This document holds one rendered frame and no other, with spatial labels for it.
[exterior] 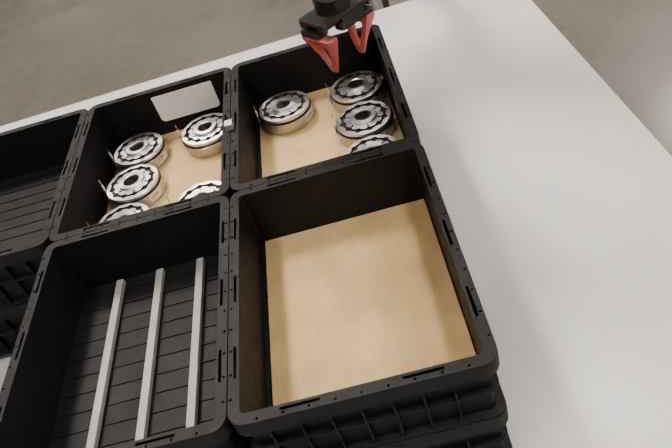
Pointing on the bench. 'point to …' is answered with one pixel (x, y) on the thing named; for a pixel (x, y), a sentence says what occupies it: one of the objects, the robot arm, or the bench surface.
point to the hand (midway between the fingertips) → (347, 57)
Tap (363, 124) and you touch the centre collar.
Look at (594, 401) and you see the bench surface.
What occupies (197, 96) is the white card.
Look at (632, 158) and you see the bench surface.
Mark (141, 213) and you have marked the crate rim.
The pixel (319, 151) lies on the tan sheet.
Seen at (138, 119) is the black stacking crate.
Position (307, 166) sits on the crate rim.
